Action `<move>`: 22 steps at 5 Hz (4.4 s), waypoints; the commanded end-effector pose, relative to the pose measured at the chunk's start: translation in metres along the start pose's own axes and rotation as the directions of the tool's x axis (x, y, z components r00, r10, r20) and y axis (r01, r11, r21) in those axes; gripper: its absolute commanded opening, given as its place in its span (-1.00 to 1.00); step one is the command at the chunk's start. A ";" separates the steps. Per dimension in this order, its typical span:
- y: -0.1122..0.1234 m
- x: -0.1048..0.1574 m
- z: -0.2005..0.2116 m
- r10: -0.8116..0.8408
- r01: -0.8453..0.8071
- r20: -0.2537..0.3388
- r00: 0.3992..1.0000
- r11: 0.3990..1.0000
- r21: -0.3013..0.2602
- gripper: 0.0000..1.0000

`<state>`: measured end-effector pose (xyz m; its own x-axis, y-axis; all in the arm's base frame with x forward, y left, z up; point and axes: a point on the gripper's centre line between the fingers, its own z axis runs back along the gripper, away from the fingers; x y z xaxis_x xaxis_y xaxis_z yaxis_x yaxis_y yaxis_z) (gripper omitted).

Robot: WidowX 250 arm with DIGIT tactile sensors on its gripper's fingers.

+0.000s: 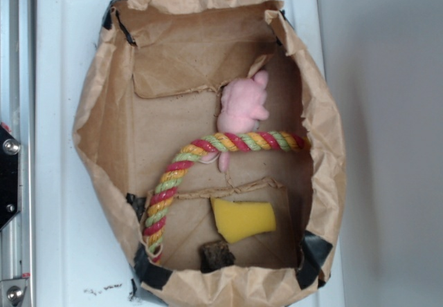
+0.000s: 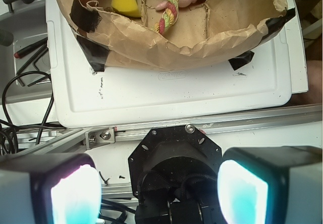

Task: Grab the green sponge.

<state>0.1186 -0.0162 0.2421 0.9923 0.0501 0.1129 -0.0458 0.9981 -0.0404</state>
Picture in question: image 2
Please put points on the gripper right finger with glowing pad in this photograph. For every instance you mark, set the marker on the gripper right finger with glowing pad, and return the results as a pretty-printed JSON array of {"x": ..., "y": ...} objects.
[{"x": 271, "y": 184}]

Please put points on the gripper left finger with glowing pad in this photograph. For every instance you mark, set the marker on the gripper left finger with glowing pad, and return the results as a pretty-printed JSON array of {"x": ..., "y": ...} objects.
[{"x": 49, "y": 188}]

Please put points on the yellow sponge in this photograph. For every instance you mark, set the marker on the yellow sponge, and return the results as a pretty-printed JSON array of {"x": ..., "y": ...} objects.
[{"x": 128, "y": 8}]

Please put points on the black hex key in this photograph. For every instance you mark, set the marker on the black hex key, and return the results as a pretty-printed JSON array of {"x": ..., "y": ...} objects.
[{"x": 33, "y": 60}]

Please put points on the brown paper bag bin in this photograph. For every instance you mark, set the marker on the brown paper bag bin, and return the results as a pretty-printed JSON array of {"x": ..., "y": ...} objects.
[{"x": 206, "y": 32}]

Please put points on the metal corner bracket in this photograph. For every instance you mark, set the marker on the metal corner bracket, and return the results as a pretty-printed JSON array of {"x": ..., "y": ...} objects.
[{"x": 99, "y": 138}]

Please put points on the aluminium extrusion rail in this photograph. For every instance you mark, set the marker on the aluminium extrusion rail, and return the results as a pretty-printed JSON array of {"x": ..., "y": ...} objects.
[{"x": 278, "y": 126}]

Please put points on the red handled screwdriver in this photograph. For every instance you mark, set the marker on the red handled screwdriver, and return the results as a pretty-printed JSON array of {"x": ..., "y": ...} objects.
[{"x": 29, "y": 49}]

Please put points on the multicolour braided rope toy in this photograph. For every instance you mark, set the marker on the multicolour braided rope toy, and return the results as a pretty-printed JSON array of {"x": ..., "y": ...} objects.
[{"x": 168, "y": 17}]

